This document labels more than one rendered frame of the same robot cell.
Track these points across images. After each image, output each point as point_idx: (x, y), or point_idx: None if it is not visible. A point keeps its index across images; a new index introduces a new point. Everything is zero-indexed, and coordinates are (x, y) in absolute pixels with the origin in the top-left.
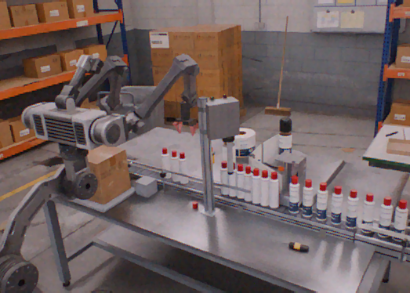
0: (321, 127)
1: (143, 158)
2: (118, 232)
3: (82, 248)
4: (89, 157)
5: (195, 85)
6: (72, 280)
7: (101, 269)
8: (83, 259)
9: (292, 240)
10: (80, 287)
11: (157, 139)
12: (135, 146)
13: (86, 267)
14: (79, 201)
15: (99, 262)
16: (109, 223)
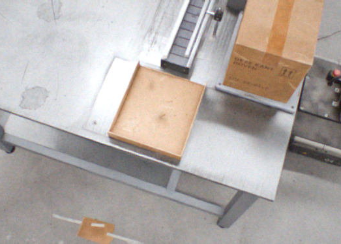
0: None
1: (113, 47)
2: (143, 159)
3: (194, 198)
4: (308, 12)
5: None
6: (212, 219)
7: (180, 188)
8: (165, 228)
9: None
10: (223, 199)
11: (5, 54)
12: (47, 86)
13: (182, 213)
14: None
15: (166, 199)
16: (60, 235)
